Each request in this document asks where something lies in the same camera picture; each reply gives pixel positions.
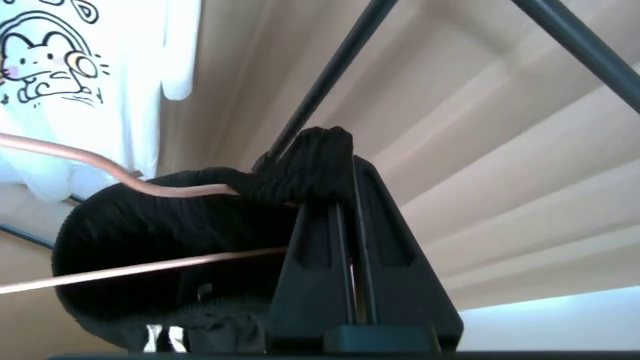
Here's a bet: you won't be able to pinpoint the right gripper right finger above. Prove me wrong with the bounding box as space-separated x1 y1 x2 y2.
352 154 464 351

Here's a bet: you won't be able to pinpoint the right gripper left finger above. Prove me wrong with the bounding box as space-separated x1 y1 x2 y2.
264 202 356 351

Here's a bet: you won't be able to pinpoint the pink clothes hanger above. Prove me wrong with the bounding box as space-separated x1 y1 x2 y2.
0 132 301 295

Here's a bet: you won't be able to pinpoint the black shorts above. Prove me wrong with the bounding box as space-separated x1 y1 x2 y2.
51 125 357 354

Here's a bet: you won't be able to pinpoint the white printed t-shirt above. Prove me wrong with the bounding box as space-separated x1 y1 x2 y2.
0 0 204 202

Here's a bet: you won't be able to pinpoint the black clothes rack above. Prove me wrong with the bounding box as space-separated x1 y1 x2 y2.
0 0 640 251

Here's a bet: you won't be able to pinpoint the beige curtain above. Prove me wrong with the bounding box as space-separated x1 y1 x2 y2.
157 0 640 311

